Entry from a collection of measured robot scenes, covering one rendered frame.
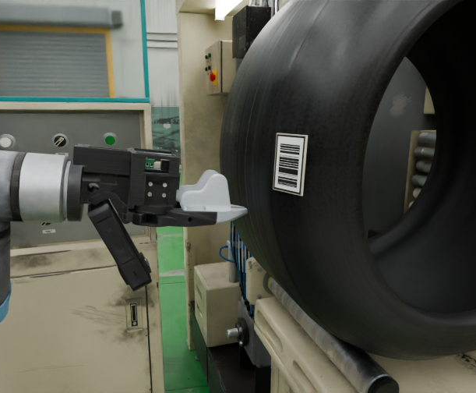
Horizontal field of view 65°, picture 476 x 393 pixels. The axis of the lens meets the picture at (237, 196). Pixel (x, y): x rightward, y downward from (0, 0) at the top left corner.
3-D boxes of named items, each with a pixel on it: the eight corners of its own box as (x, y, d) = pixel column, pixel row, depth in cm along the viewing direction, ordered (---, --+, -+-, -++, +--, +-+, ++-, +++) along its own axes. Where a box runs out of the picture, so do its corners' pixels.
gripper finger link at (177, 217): (220, 214, 43) (142, 211, 40) (219, 228, 44) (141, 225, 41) (210, 205, 48) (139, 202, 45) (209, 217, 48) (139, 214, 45)
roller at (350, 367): (264, 273, 78) (283, 267, 79) (267, 292, 79) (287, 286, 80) (369, 387, 45) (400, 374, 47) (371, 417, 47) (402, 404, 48)
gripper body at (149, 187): (187, 158, 41) (68, 147, 38) (180, 232, 43) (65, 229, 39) (177, 151, 49) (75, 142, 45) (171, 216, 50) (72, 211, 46)
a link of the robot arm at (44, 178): (18, 230, 38) (34, 210, 45) (67, 231, 39) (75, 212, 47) (19, 156, 36) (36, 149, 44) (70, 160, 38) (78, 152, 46)
